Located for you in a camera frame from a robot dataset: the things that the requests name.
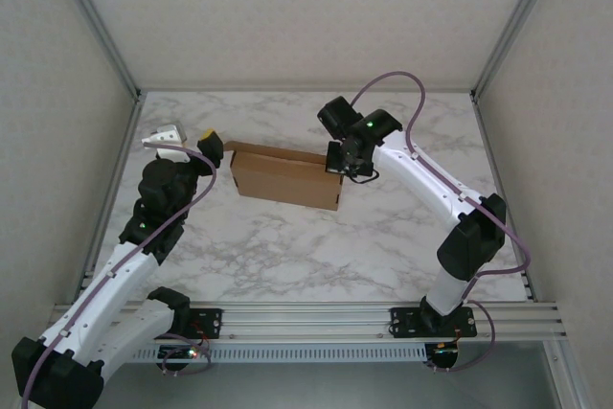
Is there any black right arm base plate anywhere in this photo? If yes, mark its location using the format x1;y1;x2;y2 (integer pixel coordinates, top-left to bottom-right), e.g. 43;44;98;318
390;306;480;339

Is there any aluminium table side rail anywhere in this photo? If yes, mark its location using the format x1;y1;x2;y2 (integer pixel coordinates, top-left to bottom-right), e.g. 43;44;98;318
471;90;535;303
76;90;148;303

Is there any brown cardboard box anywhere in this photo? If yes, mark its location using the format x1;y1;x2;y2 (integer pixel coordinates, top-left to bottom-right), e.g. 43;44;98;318
224;140;344;212

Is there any aluminium mounting rail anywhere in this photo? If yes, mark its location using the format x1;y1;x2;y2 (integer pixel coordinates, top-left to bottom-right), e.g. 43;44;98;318
45;302;569;346

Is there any small circuit board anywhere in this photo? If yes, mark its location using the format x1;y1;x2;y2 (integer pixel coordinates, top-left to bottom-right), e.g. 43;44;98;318
157;344;200;363
432;341;462;368

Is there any aluminium frame leg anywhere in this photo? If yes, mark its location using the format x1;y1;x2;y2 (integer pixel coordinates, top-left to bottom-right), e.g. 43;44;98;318
544;339;593;409

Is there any aluminium frame post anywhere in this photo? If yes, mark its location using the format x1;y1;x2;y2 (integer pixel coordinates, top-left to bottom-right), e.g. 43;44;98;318
50;0;145;99
471;0;566;99

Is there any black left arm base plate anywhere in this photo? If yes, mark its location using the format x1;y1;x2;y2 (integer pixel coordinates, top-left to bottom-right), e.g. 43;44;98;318
181;307;225;341

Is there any slotted grey cable duct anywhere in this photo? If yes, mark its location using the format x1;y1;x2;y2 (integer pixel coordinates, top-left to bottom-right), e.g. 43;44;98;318
102;344;427;362

